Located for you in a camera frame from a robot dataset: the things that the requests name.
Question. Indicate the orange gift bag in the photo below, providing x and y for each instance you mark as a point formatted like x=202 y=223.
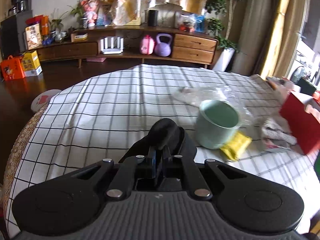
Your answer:
x=12 y=69

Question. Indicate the white wifi router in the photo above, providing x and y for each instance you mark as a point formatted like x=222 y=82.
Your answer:
x=111 y=45

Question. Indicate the pink toy backpack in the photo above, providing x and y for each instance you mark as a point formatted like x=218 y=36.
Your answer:
x=147 y=45

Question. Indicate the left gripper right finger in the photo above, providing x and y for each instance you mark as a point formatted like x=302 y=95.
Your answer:
x=177 y=171

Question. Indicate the black cylindrical speaker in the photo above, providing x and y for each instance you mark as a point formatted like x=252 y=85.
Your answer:
x=152 y=18

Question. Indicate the yellow carton box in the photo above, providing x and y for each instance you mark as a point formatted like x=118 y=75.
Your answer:
x=31 y=64

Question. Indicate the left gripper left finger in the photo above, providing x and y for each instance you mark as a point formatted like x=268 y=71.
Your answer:
x=131 y=169

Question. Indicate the black fabric pouch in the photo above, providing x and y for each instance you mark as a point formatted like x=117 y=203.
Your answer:
x=164 y=132

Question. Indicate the purple kettlebell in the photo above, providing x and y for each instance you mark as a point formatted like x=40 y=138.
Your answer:
x=163 y=49

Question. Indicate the black mini fridge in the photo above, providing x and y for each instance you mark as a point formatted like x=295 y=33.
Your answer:
x=13 y=34

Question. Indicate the green potted tree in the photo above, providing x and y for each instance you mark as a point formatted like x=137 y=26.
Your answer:
x=219 y=21

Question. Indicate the cartoon print snack box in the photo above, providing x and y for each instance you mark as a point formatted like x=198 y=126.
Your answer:
x=33 y=36

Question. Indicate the yellow sponge cloth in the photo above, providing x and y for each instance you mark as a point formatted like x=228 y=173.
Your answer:
x=236 y=146

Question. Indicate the white tall planter pot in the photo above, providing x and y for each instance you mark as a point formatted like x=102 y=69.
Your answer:
x=222 y=59

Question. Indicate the pink plush doll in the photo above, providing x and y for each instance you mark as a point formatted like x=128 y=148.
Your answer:
x=90 y=11

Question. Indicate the red cardboard box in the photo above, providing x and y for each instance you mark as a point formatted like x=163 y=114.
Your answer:
x=301 y=112

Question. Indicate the mint green ceramic mug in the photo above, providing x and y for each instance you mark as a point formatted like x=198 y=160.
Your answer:
x=216 y=123

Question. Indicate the wooden tv cabinet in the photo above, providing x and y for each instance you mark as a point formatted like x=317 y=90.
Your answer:
x=185 y=47

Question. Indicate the white fluffy knit cloth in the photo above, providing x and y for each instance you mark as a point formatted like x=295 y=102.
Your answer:
x=275 y=133

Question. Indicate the coffee machine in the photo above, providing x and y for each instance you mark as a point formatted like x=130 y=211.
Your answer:
x=18 y=6

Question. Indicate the white black checked tablecloth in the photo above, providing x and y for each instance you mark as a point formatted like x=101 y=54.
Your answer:
x=103 y=116

